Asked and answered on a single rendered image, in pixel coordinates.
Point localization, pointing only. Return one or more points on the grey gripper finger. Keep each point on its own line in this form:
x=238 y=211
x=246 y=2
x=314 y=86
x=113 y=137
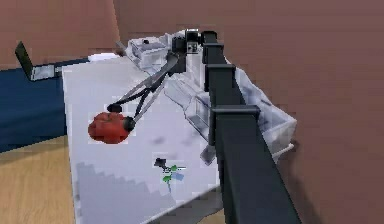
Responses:
x=146 y=83
x=150 y=100

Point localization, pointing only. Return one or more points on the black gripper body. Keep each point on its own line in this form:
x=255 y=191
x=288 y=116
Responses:
x=179 y=50

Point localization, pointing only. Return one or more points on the red tomato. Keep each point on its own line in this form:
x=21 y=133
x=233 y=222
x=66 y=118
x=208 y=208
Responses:
x=106 y=130

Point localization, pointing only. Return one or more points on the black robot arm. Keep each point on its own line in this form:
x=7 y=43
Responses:
x=241 y=166

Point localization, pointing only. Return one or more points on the white desk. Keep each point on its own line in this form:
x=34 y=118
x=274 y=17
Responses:
x=100 y=90

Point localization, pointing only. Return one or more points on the small white open box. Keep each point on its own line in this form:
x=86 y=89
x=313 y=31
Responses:
x=150 y=55

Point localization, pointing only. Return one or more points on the black and grey laptop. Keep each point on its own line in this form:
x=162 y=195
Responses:
x=28 y=68

